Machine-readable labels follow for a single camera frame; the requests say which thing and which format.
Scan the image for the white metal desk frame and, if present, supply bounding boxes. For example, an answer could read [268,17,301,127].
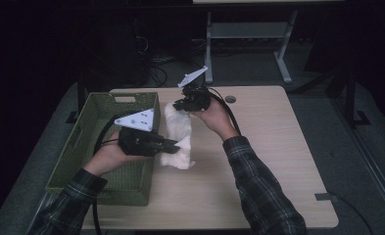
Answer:
[192,0,346,85]

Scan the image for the grey tape strip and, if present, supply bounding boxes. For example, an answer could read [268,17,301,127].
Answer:
[313,192,341,202]

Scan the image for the person's right hand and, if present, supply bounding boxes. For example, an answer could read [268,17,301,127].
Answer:
[189,97,240,142]

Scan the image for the green woven basket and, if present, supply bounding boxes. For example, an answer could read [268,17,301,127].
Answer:
[44,91,162,208]

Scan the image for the right hand-held gripper black cable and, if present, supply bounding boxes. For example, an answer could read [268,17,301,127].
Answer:
[207,86,243,137]

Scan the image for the white towel with brown print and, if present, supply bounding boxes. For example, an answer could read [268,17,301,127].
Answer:
[159,102,196,171]

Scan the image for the black metal stand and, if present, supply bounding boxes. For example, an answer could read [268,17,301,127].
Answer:
[341,65,372,127]
[65,63,90,124]

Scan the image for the tangle of floor cables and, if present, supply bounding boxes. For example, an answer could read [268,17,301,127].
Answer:
[132,33,209,88]

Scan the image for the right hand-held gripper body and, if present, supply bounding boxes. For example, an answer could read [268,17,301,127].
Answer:
[176,66,213,113]

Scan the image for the left hand-held gripper black cable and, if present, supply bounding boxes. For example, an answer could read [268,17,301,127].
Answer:
[91,110,140,235]

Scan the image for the person's left hand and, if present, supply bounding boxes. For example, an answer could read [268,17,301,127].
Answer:
[82,129,149,177]

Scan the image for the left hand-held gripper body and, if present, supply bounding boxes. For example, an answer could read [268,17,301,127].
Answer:
[114,108,166,158]

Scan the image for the hand-held gripper black cable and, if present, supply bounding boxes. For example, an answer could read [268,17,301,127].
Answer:
[91,110,140,235]
[207,86,243,137]

